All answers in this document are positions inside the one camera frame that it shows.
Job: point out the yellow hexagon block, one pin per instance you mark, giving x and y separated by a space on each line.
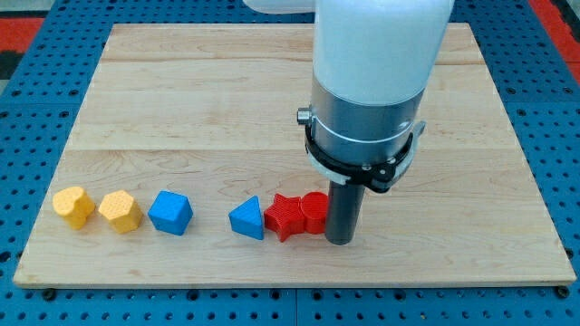
121 211

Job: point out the blue cube block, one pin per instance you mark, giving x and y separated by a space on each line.
170 212

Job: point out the red circle block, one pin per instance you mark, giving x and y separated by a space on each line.
314 208

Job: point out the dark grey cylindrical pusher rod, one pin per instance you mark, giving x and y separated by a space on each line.
344 204

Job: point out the blue triangle block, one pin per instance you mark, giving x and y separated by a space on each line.
246 219

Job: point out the yellow heart block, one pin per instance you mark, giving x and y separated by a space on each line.
74 205

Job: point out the black clamp ring mount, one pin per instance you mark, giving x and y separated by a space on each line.
379 177

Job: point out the red star block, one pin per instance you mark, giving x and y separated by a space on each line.
284 217

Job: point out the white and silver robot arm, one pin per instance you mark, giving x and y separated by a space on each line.
371 64

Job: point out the light wooden board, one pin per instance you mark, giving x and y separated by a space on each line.
208 111

